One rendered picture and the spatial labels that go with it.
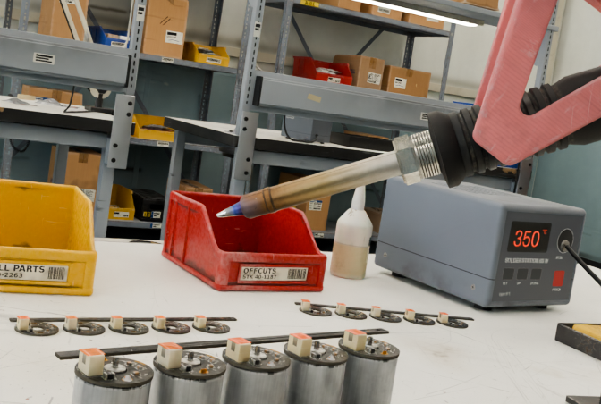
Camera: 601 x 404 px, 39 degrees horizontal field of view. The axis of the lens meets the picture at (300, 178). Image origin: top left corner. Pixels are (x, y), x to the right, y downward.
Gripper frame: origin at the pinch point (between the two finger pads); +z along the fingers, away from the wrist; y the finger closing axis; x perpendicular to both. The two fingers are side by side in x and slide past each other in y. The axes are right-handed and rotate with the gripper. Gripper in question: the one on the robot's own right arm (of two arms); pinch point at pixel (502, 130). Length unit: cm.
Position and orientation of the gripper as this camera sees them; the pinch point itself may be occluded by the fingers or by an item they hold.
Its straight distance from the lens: 26.9
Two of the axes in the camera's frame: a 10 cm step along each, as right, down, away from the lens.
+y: -1.1, 0.8, -9.9
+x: 7.8, 6.2, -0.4
